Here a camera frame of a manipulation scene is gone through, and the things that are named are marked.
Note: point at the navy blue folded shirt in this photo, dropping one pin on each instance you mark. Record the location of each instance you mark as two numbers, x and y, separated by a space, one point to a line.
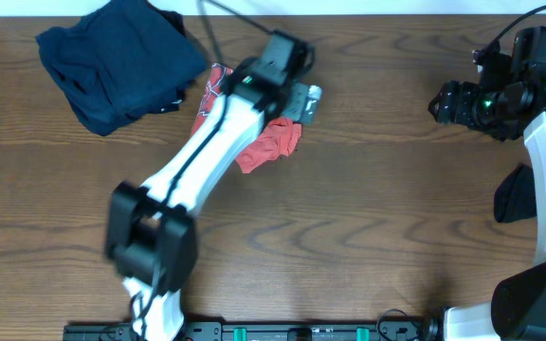
120 63

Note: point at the red printed t-shirt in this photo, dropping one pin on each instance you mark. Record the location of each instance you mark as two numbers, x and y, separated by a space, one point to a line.
280 136

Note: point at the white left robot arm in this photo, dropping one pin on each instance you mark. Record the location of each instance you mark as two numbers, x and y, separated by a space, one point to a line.
248 114

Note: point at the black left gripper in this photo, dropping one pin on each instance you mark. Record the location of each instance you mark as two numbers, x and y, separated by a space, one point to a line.
314 96

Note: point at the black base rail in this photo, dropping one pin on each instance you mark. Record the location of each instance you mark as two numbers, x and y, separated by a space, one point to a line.
217 331

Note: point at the black t-shirt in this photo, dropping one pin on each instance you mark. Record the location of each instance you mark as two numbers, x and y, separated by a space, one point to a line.
515 197

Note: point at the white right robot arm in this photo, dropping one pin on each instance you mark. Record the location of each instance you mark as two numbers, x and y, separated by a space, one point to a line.
517 309

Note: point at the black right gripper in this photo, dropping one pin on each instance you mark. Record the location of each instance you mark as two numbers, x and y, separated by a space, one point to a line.
457 99

